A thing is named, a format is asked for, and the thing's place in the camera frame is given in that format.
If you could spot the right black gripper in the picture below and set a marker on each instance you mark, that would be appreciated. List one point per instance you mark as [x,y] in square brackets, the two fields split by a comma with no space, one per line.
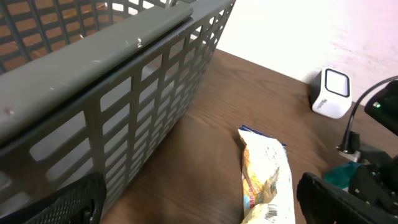
[375,180]

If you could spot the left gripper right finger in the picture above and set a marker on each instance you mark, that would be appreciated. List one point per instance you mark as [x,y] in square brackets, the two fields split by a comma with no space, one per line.
[324,203]

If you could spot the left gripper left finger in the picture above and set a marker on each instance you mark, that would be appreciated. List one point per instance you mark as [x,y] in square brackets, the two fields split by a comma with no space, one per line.
[79,202]

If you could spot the teal mouthwash bottle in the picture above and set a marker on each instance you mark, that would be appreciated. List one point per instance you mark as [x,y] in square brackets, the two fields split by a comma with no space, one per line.
[341,176]

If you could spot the cream snack bag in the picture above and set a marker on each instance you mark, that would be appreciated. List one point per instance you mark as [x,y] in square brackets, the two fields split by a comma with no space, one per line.
[267,179]

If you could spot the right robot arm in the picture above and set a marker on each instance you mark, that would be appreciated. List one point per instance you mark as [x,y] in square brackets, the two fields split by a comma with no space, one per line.
[382,107]

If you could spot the white barcode scanner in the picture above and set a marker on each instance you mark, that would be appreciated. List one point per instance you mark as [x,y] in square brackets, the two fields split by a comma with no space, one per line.
[330,93]

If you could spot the grey plastic basket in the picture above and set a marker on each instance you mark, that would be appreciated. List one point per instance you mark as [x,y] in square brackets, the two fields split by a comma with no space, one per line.
[95,86]

